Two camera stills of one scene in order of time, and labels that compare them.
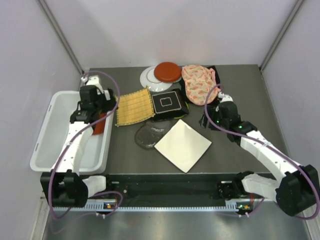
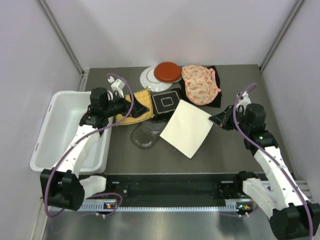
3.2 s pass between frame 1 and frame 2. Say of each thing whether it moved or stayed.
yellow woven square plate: stayed
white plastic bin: stayed
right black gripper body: moved
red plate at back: stayed
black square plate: stayed
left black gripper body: moved
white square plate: moved
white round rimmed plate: stayed
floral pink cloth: stayed
